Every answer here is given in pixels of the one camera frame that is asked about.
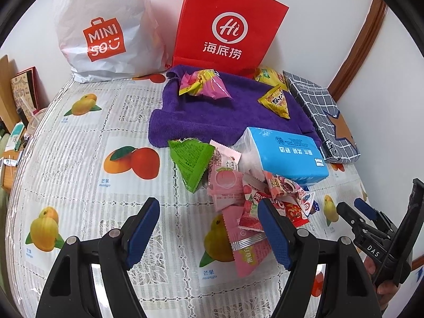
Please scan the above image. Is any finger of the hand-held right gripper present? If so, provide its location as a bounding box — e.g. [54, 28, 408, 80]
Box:
[354, 198, 398, 235]
[336, 201, 392, 245]

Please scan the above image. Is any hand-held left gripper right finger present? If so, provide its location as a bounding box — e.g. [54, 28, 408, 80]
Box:
[258, 198, 381, 318]

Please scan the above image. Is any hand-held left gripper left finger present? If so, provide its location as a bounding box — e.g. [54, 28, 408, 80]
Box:
[35, 197, 160, 318]

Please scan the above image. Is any red gold snack packet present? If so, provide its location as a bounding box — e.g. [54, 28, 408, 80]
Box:
[283, 202, 314, 228]

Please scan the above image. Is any pink silver-striped snack packet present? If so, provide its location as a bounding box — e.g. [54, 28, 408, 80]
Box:
[222, 205, 276, 279]

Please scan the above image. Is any white red lychee snack packet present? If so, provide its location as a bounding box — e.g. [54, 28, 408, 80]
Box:
[238, 175, 269, 233]

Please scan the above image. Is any pink cartoon snack packet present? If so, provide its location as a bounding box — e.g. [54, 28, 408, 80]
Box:
[262, 170, 316, 221]

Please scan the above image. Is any person's right hand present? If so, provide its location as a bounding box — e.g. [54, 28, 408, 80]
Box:
[364, 258, 402, 310]

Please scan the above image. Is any pink peach snack packet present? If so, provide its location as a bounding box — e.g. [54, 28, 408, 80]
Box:
[207, 167, 248, 213]

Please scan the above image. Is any fruit printed tablecloth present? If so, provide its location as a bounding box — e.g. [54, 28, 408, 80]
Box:
[5, 72, 369, 318]

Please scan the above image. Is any blue tissue pack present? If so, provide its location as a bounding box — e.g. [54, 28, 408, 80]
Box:
[233, 126, 330, 186]

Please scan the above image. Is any green triangular snack packet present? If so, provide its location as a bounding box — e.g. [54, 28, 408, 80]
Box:
[168, 138, 215, 193]

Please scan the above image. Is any white pink candy packet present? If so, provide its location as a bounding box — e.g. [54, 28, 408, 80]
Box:
[210, 142, 242, 173]

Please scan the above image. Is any grey checked cloth pouch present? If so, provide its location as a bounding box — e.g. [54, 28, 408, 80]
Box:
[282, 70, 361, 164]

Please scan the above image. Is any purple towel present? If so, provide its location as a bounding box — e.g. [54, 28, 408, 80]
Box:
[148, 64, 322, 148]

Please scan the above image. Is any yellow triangular snack packet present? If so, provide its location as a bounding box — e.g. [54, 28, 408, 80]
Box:
[258, 84, 291, 120]

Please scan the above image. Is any clear plastic cup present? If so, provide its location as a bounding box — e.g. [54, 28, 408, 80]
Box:
[25, 107, 47, 138]

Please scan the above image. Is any green white small box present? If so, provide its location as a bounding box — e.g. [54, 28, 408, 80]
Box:
[7, 122, 28, 155]

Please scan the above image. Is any pink yellow snack packet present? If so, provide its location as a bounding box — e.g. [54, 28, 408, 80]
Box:
[179, 68, 232, 100]

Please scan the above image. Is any yellow green snack packet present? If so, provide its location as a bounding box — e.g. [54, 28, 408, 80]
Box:
[254, 68, 287, 85]

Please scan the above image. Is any light wooden board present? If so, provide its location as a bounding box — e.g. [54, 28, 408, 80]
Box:
[0, 55, 21, 130]

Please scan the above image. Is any white plastic shopping bag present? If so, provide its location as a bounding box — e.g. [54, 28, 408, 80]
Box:
[55, 0, 167, 84]

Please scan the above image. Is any red paper bag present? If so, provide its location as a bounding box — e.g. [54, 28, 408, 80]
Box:
[171, 0, 290, 79]

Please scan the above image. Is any brown wooden door frame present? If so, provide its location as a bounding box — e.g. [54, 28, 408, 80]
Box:
[328, 0, 388, 100]

